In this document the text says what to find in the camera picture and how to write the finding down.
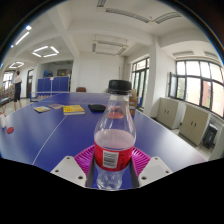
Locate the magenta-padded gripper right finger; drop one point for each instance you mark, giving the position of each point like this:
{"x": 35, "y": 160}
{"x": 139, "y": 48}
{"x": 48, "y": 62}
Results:
{"x": 153, "y": 169}

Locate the grey pink booklet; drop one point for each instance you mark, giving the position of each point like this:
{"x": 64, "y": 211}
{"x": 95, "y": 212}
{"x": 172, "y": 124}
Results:
{"x": 55, "y": 106}

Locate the flat round red coaster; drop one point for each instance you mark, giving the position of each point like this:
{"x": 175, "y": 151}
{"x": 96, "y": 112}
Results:
{"x": 10, "y": 130}

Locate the beige two-door cabinet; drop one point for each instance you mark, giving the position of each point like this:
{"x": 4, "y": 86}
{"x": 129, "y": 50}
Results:
{"x": 169, "y": 113}
{"x": 195, "y": 124}

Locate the ceiling air conditioner unit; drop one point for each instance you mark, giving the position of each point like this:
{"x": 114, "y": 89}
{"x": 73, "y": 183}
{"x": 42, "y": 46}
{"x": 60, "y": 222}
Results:
{"x": 110, "y": 47}

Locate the dark wooden door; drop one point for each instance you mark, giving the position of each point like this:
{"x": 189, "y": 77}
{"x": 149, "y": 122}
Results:
{"x": 30, "y": 83}

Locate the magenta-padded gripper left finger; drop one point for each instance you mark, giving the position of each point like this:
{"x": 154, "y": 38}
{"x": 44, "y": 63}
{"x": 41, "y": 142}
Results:
{"x": 68, "y": 168}

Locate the table tennis net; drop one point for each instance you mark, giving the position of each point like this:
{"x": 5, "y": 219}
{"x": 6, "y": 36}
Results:
{"x": 43, "y": 95}

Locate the black waste bin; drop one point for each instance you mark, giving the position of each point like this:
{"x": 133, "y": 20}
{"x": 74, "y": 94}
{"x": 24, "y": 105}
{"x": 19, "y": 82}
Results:
{"x": 210, "y": 135}

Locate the brown armchair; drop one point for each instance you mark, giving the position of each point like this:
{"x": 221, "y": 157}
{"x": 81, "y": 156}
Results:
{"x": 81, "y": 89}

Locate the black paddle case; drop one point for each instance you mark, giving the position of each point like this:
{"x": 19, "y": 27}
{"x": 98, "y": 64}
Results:
{"x": 97, "y": 107}

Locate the brown cardboard box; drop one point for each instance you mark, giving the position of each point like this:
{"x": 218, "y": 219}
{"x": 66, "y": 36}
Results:
{"x": 133, "y": 98}

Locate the tall dark-framed glass door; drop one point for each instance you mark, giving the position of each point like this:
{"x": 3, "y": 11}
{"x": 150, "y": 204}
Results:
{"x": 140, "y": 80}

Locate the ceiling lights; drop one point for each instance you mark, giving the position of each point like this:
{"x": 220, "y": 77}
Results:
{"x": 53, "y": 49}

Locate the folded blue table tennis tables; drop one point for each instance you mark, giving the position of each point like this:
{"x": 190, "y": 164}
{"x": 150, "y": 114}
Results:
{"x": 53, "y": 84}

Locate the person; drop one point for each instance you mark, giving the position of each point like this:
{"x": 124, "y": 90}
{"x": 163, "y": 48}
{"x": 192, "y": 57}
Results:
{"x": 17, "y": 88}

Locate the wide multi-pane window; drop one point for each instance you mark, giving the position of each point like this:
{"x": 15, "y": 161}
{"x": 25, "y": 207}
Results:
{"x": 193, "y": 83}

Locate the clear red-labelled drink bottle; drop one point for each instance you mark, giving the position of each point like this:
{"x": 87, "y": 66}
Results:
{"x": 114, "y": 150}

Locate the light blue yellow book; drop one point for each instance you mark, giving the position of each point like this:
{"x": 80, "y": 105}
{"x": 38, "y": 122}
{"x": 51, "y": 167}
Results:
{"x": 42, "y": 109}

